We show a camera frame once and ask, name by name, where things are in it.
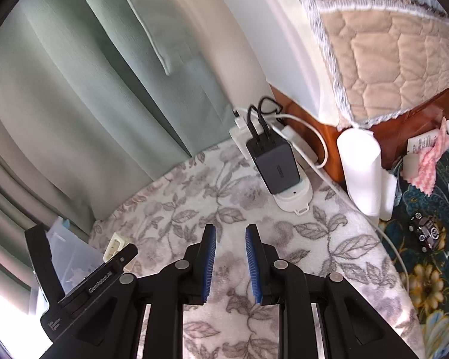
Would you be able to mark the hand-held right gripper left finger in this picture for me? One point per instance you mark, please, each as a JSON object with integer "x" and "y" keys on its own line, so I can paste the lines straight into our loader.
{"x": 209, "y": 265}

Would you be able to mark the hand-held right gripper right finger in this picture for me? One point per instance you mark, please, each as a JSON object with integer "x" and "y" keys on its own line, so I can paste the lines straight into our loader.
{"x": 252, "y": 265}

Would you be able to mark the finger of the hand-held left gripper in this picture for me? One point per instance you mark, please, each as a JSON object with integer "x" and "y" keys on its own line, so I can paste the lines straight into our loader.
{"x": 123, "y": 256}
{"x": 46, "y": 261}

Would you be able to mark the clear plastic bag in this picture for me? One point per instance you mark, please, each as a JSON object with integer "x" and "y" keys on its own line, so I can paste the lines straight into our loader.
{"x": 75, "y": 258}

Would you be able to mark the small cream plastic clip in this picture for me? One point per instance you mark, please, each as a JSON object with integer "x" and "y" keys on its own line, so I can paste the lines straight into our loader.
{"x": 114, "y": 246}

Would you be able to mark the grey floral blanket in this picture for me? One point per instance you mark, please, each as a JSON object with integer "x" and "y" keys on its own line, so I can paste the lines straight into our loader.
{"x": 194, "y": 198}

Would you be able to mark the white power strip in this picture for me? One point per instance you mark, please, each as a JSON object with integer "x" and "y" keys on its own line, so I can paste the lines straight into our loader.
{"x": 295, "y": 196}

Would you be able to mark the black charger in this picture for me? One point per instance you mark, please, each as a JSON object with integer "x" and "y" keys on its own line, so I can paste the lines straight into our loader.
{"x": 275, "y": 164}

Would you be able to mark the tall white cylinder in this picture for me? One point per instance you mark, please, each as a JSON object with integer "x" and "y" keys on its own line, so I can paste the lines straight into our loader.
{"x": 361, "y": 168}

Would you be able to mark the small white bottle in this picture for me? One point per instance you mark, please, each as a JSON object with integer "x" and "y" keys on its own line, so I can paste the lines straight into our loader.
{"x": 388, "y": 198}

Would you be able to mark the green curtain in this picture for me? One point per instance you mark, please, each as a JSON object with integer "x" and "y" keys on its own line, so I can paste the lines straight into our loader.
{"x": 78, "y": 101}

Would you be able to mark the black toy car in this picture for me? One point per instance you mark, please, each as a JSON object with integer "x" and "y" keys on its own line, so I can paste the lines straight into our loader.
{"x": 426, "y": 230}

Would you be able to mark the dark floral cloth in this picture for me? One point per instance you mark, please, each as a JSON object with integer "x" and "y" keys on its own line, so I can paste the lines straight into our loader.
{"x": 434, "y": 288}

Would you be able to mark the small beige box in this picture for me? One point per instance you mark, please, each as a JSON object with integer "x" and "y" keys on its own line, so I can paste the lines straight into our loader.
{"x": 411, "y": 165}

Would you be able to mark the wooden headboard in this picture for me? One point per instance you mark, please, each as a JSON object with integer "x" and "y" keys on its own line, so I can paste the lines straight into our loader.
{"x": 396, "y": 134}

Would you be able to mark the pink zigzag cloth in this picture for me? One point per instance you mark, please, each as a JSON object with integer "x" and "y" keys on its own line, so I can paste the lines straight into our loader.
{"x": 430, "y": 164}

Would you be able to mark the beige quilted lace cover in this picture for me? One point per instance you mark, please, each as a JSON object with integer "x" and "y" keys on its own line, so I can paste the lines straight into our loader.
{"x": 381, "y": 37}

